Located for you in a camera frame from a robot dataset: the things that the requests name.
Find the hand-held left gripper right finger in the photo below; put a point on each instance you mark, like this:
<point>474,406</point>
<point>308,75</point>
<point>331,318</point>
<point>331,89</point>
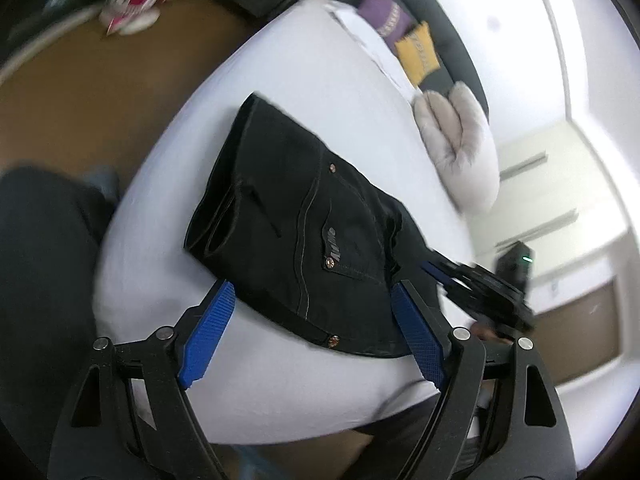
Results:
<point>417,335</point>

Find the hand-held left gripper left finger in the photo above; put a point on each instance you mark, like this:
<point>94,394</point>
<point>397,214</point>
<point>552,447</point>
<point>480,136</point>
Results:
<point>207,332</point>

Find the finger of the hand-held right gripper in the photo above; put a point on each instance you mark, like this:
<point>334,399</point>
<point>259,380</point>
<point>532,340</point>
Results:
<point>436,272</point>

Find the black denim pants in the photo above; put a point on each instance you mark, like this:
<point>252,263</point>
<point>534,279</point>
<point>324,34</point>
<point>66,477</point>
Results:
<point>280,200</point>

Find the person's right hand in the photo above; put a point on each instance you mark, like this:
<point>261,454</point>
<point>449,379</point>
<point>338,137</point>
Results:
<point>484,331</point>

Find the bed with white sheet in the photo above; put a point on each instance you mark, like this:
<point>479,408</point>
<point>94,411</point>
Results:
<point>280,400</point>

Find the white wardrobe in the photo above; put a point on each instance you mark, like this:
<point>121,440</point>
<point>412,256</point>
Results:
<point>550,195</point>

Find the person's leg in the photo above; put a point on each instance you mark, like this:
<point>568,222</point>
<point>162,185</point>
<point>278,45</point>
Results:
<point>40,285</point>
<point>395,440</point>

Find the rolled beige duvet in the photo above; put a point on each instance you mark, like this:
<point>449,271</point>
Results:
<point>460,150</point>

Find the yellow pillow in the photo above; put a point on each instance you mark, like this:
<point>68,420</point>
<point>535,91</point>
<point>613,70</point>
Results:
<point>417,55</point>

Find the white pillow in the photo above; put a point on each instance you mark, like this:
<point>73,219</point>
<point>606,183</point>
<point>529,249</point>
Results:
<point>372,47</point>

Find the grey padded headboard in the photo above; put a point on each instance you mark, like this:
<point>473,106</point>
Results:
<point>450,35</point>

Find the purple pillow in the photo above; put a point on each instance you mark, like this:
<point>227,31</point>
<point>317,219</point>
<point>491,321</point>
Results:
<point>385,12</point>

